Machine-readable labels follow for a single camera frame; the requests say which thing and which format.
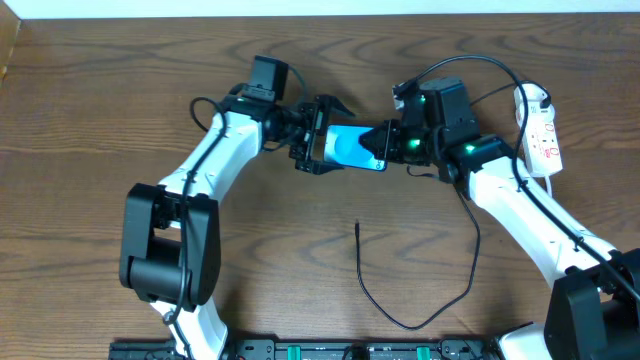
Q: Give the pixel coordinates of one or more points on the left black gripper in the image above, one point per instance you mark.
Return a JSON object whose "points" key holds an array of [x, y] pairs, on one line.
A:
{"points": [[310, 134]]}

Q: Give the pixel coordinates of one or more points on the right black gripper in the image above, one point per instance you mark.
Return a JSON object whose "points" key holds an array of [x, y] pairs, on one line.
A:
{"points": [[391, 142]]}

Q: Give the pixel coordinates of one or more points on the blue Galaxy smartphone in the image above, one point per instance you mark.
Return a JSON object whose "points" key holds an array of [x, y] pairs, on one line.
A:
{"points": [[342, 147]]}

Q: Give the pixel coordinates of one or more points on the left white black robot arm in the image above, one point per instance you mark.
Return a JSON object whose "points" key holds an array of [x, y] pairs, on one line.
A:
{"points": [[171, 248]]}

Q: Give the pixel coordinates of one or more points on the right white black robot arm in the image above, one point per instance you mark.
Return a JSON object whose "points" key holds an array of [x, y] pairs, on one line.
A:
{"points": [[594, 308]]}

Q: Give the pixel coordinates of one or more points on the white power strip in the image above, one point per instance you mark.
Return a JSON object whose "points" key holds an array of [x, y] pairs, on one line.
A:
{"points": [[541, 147]]}

